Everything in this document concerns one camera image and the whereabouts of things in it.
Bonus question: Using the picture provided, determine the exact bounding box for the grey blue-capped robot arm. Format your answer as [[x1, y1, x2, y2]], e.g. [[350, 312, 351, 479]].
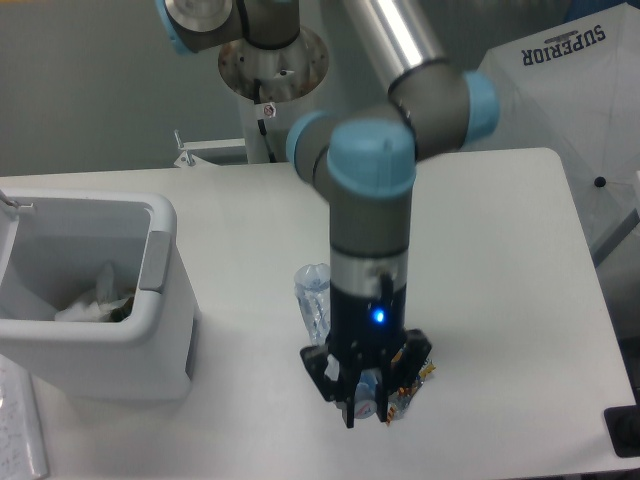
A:
[[156, 1, 499, 427]]

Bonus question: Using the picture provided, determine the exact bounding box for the white Superior umbrella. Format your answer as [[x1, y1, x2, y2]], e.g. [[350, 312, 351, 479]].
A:
[[475, 3, 639, 261]]

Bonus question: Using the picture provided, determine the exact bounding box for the white trash can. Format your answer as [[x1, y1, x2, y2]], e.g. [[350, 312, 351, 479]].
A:
[[1, 188, 199, 401]]

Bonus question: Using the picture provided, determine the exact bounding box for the white crumpled tissue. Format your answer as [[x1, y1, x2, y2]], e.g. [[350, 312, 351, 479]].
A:
[[54, 262, 135, 323]]

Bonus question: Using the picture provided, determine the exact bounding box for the white metal base frame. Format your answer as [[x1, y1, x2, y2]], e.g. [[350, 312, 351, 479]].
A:
[[173, 129, 248, 168]]

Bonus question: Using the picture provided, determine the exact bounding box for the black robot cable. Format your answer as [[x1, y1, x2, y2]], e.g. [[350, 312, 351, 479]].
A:
[[252, 77, 277, 164]]

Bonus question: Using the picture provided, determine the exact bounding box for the crushed clear plastic bottle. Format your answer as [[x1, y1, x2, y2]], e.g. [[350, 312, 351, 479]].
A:
[[294, 263, 377, 420]]

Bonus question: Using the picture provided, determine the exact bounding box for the blue snack wrapper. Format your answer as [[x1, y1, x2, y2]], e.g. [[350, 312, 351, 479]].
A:
[[385, 357, 436, 427]]

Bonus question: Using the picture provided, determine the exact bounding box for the white paper sheet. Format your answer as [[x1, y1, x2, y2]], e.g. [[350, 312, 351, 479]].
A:
[[1, 356, 49, 479]]

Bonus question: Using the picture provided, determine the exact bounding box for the black device at edge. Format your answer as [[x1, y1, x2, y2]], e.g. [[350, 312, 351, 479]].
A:
[[604, 405, 639, 458]]

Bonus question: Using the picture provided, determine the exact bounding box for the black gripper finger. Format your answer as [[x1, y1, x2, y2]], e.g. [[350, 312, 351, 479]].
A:
[[300, 345, 363, 429], [377, 329, 432, 423]]

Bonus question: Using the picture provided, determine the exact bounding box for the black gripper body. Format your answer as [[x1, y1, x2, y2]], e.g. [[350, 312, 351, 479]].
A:
[[327, 286, 406, 380]]

